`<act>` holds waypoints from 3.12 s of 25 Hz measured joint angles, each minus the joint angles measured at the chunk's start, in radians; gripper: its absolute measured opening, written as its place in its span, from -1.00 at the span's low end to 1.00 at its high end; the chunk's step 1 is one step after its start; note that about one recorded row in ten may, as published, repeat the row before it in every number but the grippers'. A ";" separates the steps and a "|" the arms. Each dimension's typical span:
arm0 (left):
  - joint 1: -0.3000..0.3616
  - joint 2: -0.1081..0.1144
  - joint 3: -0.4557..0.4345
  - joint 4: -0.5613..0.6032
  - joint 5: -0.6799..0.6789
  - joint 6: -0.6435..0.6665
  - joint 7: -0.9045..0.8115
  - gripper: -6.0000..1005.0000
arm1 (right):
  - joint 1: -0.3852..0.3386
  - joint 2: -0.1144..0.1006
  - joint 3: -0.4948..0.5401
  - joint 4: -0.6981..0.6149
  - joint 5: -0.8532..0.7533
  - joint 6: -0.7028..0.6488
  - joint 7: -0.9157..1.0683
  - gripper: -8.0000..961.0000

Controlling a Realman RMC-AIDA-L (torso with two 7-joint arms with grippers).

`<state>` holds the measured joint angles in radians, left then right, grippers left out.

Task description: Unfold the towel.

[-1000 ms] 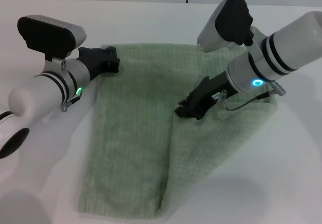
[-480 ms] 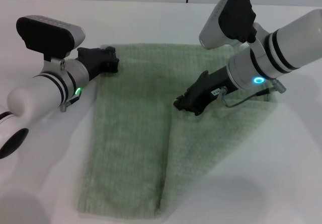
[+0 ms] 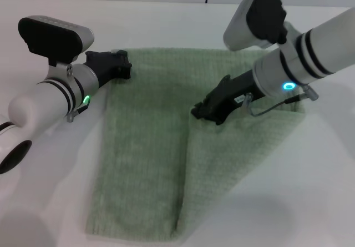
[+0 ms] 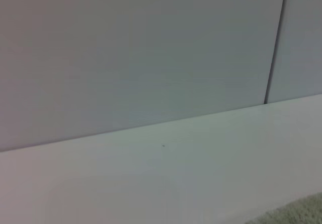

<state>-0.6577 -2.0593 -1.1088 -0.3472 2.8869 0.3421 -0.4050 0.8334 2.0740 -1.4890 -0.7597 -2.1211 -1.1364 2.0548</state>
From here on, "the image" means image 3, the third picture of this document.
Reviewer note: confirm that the green terry towel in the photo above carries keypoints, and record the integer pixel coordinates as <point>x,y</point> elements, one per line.
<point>144,147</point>

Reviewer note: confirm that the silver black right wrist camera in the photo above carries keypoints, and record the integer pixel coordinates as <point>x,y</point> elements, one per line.
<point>244,22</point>

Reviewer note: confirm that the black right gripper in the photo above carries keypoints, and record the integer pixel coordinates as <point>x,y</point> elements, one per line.
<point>233,94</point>

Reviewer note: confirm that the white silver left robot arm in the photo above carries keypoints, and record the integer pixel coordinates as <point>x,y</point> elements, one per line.
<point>41,102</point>

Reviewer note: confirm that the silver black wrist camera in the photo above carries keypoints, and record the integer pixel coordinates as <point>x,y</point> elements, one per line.
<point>52,37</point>
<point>244,22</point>

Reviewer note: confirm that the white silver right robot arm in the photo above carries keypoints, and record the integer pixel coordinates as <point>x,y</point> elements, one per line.
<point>319,47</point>

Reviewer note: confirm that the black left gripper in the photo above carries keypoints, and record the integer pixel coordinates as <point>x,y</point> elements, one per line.
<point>102,66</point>

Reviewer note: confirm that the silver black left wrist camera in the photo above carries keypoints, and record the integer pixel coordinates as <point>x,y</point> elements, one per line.
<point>52,37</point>

